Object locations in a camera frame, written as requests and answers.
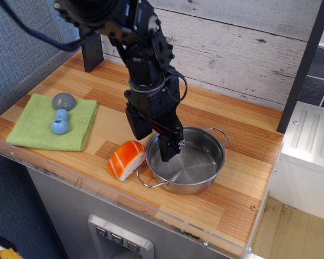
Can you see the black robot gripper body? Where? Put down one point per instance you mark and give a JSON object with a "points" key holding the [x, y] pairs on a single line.
{"points": [[157, 104]]}

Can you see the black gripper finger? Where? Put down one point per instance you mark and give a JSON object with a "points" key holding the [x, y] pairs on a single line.
{"points": [[137, 123], [169, 146]]}

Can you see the stainless steel pot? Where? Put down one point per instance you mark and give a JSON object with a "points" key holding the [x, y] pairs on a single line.
{"points": [[191, 171]]}

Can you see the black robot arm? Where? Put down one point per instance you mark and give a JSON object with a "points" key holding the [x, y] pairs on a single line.
{"points": [[134, 29]]}

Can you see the salmon nigiri sushi toy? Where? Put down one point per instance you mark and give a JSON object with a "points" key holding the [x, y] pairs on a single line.
{"points": [[127, 158]]}

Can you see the blue grey toy mushroom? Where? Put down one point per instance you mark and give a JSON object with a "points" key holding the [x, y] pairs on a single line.
{"points": [[62, 103]]}

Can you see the grey cabinet front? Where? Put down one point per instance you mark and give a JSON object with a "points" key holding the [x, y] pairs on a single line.
{"points": [[69, 209]]}

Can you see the silver button panel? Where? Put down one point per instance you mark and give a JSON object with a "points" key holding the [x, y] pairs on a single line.
{"points": [[113, 241]]}

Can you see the green cloth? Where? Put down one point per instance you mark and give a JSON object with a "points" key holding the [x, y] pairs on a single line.
{"points": [[39, 127]]}

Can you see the white appliance with ridges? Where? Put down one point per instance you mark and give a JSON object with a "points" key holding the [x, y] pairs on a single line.
{"points": [[298, 177]]}

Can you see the clear acrylic table edge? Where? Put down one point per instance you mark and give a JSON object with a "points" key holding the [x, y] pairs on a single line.
{"points": [[207, 239]]}

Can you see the orange object at corner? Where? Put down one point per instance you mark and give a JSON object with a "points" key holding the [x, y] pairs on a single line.
{"points": [[9, 254]]}

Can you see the left dark grey post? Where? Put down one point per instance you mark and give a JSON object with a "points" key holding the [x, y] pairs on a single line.
{"points": [[92, 53]]}

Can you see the dark grey post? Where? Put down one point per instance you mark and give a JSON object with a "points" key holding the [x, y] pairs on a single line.
{"points": [[92, 53], [307, 58]]}

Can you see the right dark grey post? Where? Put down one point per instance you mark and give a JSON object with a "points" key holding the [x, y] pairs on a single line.
{"points": [[307, 58]]}

